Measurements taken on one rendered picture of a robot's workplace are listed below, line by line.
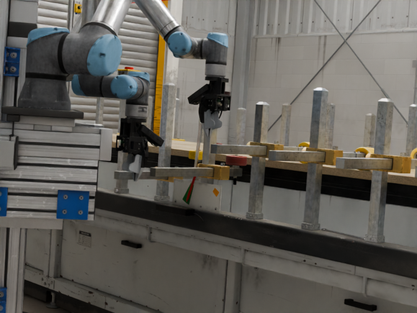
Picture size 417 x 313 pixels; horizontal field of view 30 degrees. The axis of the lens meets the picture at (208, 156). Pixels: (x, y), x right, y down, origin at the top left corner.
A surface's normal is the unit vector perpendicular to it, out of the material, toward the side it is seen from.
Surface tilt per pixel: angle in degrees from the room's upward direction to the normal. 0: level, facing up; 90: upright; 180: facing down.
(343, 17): 90
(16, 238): 90
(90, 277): 92
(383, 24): 90
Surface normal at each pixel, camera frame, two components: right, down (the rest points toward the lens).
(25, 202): 0.18, 0.07
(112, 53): 0.93, 0.18
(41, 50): -0.25, 0.04
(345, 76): -0.76, -0.02
